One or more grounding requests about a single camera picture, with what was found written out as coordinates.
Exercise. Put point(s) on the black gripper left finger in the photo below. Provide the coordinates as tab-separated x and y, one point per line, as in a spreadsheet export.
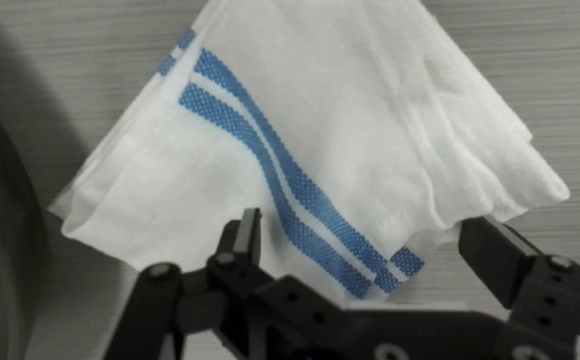
171	306

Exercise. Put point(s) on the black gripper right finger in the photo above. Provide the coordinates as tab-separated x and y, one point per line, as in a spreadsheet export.
543	293

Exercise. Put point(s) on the thin white blue-striped cloth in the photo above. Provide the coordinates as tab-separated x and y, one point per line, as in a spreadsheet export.
337	101

